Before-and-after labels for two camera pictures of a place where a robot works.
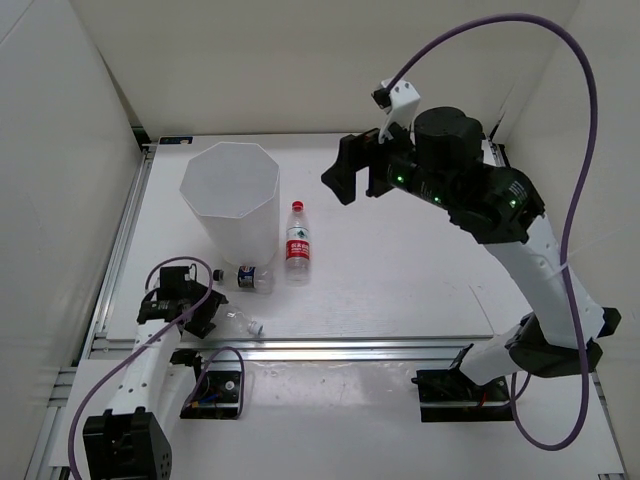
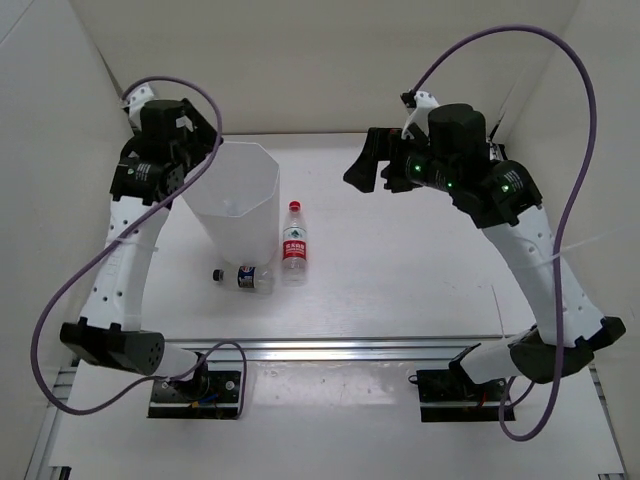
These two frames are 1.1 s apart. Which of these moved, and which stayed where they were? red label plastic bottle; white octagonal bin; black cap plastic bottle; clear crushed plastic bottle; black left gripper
Moved: clear crushed plastic bottle; black left gripper
Stayed: black cap plastic bottle; red label plastic bottle; white octagonal bin
